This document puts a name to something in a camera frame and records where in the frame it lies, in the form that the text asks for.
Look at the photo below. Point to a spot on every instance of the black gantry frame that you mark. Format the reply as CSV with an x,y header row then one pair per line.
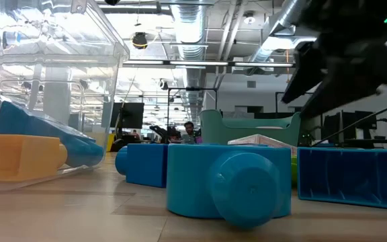
x,y
193,89

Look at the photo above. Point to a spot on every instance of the silver ventilation duct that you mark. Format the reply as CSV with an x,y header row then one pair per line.
x,y
190,27
281,20

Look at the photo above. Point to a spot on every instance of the black monitor bank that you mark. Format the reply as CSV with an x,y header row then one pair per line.
x,y
348,129

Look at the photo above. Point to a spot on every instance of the playing card deck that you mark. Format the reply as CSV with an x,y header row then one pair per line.
x,y
260,139

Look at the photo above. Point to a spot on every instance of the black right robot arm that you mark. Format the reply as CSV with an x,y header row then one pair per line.
x,y
348,13

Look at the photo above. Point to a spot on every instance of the person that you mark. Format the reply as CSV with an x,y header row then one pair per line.
x,y
189,132
135,133

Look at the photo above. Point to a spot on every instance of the black office chair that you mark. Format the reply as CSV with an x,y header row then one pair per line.
x,y
126,142

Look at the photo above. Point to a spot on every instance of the long blue toy block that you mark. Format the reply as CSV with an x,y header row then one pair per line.
x,y
45,131

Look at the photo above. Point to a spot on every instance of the long ceiling light bar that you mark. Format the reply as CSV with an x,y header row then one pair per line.
x,y
197,63

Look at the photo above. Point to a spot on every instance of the black ceiling device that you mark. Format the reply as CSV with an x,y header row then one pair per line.
x,y
140,40

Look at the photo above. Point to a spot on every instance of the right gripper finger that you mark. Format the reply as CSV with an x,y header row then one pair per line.
x,y
304,74
344,94

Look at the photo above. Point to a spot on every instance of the small purple object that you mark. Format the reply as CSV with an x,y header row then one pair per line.
x,y
199,139

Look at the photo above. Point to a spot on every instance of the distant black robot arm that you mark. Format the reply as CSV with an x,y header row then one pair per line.
x,y
163,132

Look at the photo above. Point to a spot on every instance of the black office monitor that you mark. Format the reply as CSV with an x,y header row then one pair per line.
x,y
129,114

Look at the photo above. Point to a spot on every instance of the clear plastic container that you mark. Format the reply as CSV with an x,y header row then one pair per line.
x,y
79,50

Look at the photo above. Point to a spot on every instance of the teal plastic bin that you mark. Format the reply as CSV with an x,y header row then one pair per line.
x,y
220,127

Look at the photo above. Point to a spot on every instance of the orange two-stud toy block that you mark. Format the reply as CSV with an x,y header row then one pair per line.
x,y
15,158

